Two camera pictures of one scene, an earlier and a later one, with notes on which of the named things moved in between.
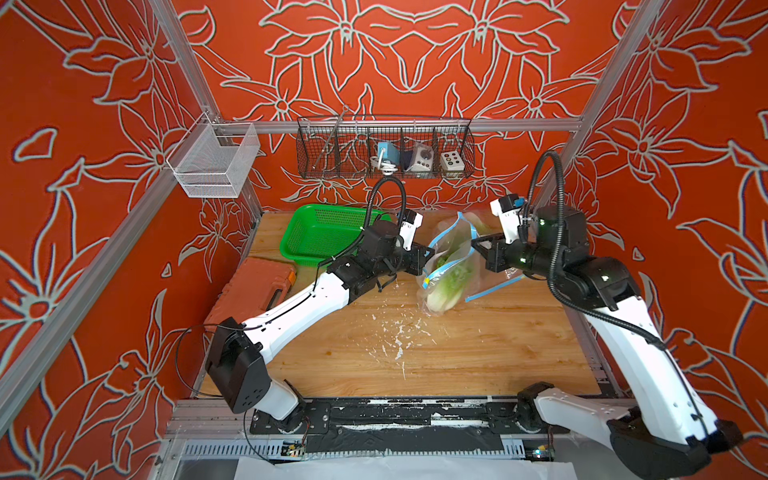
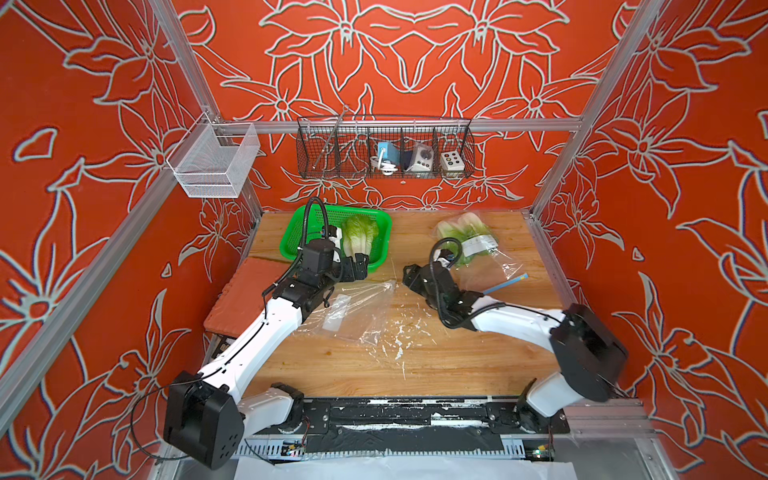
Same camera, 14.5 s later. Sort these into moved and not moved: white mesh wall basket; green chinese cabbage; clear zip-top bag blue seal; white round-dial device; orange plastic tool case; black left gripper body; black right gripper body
Moved: clear zip-top bag blue seal; black left gripper body; green chinese cabbage; black right gripper body
Not moved: orange plastic tool case; white mesh wall basket; white round-dial device
